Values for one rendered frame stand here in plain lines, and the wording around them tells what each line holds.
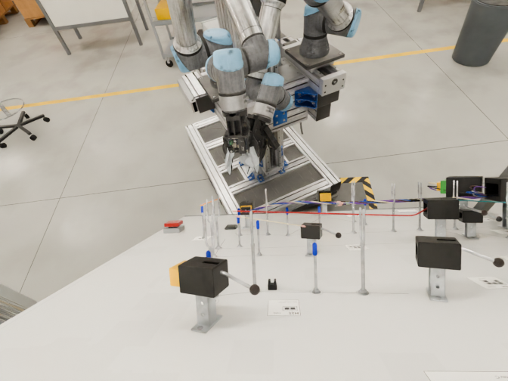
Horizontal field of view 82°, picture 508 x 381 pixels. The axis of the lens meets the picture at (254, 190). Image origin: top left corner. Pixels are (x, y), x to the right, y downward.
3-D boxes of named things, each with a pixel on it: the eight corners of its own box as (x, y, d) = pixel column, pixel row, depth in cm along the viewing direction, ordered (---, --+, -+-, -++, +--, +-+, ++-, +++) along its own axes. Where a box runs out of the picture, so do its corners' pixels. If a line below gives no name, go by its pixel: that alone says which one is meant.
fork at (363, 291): (355, 290, 49) (354, 207, 48) (367, 289, 49) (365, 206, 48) (359, 295, 47) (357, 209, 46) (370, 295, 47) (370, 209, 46)
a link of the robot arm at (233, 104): (221, 91, 84) (249, 89, 83) (223, 107, 86) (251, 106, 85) (216, 97, 78) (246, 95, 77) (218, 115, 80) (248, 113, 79)
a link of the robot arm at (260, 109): (266, 108, 111) (280, 109, 105) (262, 119, 111) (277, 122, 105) (251, 101, 106) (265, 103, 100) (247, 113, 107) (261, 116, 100)
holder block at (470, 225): (506, 240, 73) (506, 211, 72) (463, 238, 75) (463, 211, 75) (497, 235, 77) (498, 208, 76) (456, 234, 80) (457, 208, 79)
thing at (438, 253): (509, 310, 41) (511, 247, 40) (417, 298, 46) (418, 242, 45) (497, 295, 45) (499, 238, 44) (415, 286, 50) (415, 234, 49)
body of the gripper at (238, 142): (224, 156, 85) (218, 116, 79) (229, 145, 92) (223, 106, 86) (250, 155, 84) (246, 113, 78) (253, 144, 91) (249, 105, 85)
